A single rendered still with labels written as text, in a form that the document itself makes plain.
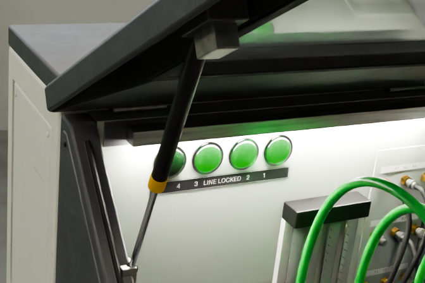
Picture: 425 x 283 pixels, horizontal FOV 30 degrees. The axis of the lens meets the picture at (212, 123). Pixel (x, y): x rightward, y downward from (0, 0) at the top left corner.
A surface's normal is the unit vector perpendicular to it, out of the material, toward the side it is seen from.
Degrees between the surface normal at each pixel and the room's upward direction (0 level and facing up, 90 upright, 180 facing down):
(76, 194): 90
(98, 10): 90
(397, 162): 90
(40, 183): 90
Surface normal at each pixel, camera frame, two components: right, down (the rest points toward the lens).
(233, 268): 0.46, 0.35
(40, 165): -0.88, 0.07
